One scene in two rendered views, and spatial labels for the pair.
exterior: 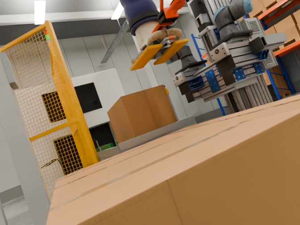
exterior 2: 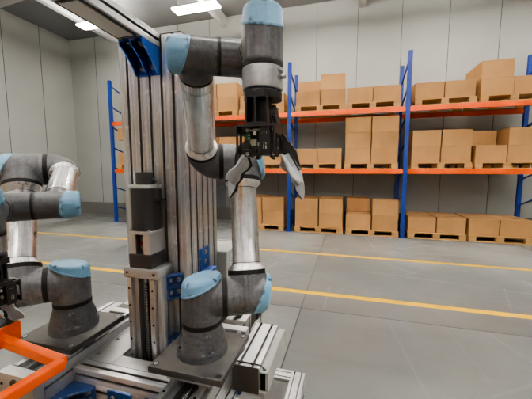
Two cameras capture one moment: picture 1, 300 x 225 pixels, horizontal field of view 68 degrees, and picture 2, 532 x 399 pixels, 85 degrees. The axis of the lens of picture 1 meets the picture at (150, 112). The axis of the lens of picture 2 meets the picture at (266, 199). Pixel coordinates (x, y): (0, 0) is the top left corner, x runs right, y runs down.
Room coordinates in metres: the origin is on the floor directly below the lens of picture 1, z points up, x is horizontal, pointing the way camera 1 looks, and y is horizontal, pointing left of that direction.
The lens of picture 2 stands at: (0.88, -0.30, 1.58)
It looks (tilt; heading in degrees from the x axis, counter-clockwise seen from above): 6 degrees down; 316
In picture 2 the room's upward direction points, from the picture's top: straight up
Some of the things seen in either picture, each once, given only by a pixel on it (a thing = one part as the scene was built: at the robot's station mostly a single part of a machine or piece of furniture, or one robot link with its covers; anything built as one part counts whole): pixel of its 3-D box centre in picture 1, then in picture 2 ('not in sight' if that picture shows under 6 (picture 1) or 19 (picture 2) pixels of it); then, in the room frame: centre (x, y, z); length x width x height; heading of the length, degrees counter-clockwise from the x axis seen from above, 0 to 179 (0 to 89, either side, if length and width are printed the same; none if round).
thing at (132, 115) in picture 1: (139, 119); not in sight; (2.08, 0.11, 0.75); 0.60 x 0.40 x 0.40; 24
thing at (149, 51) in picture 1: (143, 56); not in sight; (1.39, -0.09, 1.08); 0.34 x 0.10 x 0.05; 24
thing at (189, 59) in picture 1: (188, 61); (73, 312); (2.03, -0.50, 1.09); 0.15 x 0.15 x 0.10
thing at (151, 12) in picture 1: (145, 22); not in sight; (1.43, -0.18, 1.30); 0.23 x 0.23 x 0.04
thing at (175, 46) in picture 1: (168, 51); not in sight; (1.47, -0.26, 1.08); 0.34 x 0.10 x 0.05; 24
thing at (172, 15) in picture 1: (168, 16); not in sight; (1.20, -0.28, 1.18); 0.10 x 0.08 x 0.06; 114
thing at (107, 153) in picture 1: (99, 159); not in sight; (2.70, 0.77, 0.50); 2.31 x 0.05 x 0.19; 24
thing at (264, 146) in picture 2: not in sight; (261, 126); (1.27, -0.68, 1.66); 0.09 x 0.08 x 0.12; 120
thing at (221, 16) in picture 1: (223, 17); (203, 295); (1.60, -0.75, 1.20); 0.13 x 0.12 x 0.14; 56
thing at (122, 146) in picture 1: (159, 132); not in sight; (1.77, -0.02, 0.58); 0.70 x 0.03 x 0.06; 114
